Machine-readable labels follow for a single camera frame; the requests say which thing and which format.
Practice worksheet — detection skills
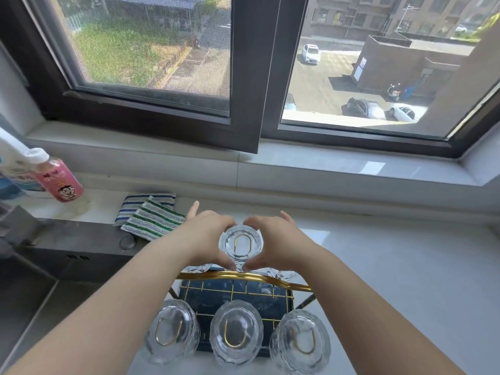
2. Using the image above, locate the person's left hand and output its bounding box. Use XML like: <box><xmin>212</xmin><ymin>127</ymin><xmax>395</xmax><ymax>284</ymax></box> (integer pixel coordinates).
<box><xmin>178</xmin><ymin>201</ymin><xmax>239</xmax><ymax>271</ymax></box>

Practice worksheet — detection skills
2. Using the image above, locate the person's right hand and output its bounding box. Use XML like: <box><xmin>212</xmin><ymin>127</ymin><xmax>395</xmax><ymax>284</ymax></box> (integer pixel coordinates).
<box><xmin>242</xmin><ymin>211</ymin><xmax>322</xmax><ymax>272</ymax></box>

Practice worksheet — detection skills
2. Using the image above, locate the person's right forearm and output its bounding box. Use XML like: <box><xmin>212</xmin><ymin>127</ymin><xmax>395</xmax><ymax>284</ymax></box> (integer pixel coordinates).
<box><xmin>291</xmin><ymin>242</ymin><xmax>476</xmax><ymax>375</ymax></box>

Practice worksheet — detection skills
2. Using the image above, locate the person's left forearm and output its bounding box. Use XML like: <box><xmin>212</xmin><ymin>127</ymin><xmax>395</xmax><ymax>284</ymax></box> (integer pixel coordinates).
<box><xmin>0</xmin><ymin>228</ymin><xmax>205</xmax><ymax>375</ymax></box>

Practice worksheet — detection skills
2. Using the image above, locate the green striped scouring cloth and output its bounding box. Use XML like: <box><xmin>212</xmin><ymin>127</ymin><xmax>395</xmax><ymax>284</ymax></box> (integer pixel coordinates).
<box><xmin>120</xmin><ymin>196</ymin><xmax>186</xmax><ymax>242</ymax></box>

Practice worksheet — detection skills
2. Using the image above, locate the dark blue drip tray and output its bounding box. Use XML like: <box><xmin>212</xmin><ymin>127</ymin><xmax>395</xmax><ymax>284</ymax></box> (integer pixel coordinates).
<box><xmin>178</xmin><ymin>279</ymin><xmax>294</xmax><ymax>353</ymax></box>

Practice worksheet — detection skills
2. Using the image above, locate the blue striped scouring cloth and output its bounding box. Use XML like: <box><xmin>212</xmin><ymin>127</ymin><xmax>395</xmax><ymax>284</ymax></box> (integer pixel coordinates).
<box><xmin>114</xmin><ymin>193</ymin><xmax>177</xmax><ymax>227</ymax></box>

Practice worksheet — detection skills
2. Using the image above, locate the white stone window sill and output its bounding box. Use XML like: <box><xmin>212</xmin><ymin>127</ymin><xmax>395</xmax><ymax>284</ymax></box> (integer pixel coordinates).
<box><xmin>23</xmin><ymin>120</ymin><xmax>500</xmax><ymax>217</ymax></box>

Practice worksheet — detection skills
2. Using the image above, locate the dark window sash with screen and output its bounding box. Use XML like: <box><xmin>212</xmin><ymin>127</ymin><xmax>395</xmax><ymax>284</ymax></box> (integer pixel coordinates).
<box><xmin>0</xmin><ymin>0</ymin><xmax>283</xmax><ymax>154</ymax></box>

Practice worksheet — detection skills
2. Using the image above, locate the black parked car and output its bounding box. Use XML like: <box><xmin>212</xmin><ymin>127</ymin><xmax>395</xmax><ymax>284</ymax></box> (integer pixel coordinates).
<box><xmin>343</xmin><ymin>98</ymin><xmax>386</xmax><ymax>120</ymax></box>

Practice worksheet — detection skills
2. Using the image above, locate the pink bottle with white cap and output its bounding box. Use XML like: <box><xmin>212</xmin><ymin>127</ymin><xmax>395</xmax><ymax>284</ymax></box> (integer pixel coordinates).
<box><xmin>24</xmin><ymin>147</ymin><xmax>85</xmax><ymax>203</ymax></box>

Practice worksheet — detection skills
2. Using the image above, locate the stainless steel sink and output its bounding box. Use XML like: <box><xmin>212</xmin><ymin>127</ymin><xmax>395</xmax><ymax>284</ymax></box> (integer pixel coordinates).
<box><xmin>0</xmin><ymin>205</ymin><xmax>184</xmax><ymax>375</ymax></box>

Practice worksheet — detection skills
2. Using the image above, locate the white parked car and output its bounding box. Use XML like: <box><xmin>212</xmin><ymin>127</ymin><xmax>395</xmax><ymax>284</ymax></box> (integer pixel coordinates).
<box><xmin>388</xmin><ymin>105</ymin><xmax>417</xmax><ymax>124</ymax></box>
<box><xmin>300</xmin><ymin>43</ymin><xmax>322</xmax><ymax>65</ymax></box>

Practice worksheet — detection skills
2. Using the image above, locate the blue and white detergent bottle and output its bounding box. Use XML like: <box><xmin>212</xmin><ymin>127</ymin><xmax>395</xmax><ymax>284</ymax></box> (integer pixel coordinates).
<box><xmin>0</xmin><ymin>127</ymin><xmax>48</xmax><ymax>202</ymax></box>

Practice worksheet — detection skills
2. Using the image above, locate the low brown building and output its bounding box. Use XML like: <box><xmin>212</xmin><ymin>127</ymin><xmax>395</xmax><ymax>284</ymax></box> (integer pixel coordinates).
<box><xmin>351</xmin><ymin>34</ymin><xmax>476</xmax><ymax>101</ymax></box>

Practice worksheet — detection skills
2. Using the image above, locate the gold wire cup rack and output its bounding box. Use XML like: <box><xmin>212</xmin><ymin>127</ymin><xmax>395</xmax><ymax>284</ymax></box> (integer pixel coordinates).
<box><xmin>169</xmin><ymin>269</ymin><xmax>314</xmax><ymax>354</ymax></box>

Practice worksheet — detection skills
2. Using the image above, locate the dark fixed window frame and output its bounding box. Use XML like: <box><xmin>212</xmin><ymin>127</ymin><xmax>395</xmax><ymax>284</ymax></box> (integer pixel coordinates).
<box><xmin>260</xmin><ymin>0</ymin><xmax>500</xmax><ymax>159</ymax></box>

